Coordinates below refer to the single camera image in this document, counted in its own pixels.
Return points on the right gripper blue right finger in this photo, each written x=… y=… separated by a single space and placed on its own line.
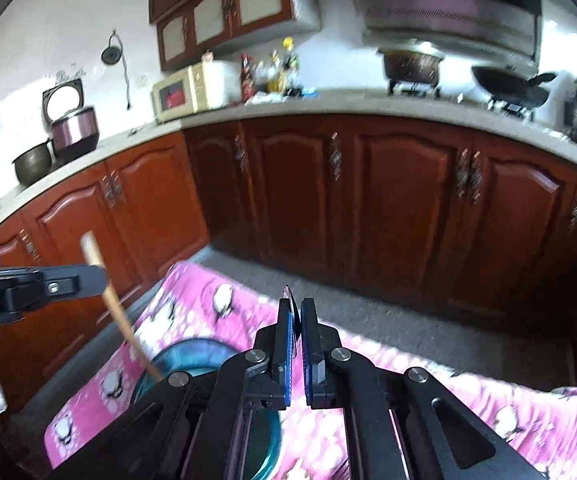
x=318 y=341

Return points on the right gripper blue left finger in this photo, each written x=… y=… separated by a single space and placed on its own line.
x=283 y=352

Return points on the wooden chopstick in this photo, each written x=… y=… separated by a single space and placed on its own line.
x=93 y=256

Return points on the metal spoon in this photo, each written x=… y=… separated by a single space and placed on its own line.
x=294 y=311

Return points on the lower wooden kitchen cabinets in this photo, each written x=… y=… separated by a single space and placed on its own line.
x=448 y=219

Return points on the black inner cooker pot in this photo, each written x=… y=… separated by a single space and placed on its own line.
x=34 y=164

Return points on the rice cooker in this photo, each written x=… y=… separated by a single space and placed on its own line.
x=72 y=126

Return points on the cream microwave oven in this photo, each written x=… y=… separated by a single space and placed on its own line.
x=198 y=88

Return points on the dark sauce bottle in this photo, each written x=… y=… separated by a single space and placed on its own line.
x=247 y=78

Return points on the yellow cap oil bottle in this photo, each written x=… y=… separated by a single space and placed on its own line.
x=291 y=64

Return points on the dark cooking pot with lid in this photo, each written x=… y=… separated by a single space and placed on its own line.
x=416 y=62

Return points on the black wok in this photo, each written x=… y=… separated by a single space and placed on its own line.
x=506 y=86

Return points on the range hood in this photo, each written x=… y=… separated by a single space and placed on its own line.
x=506 y=32

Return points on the upper wooden wall cabinet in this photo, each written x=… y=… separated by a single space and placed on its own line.
x=186 y=29

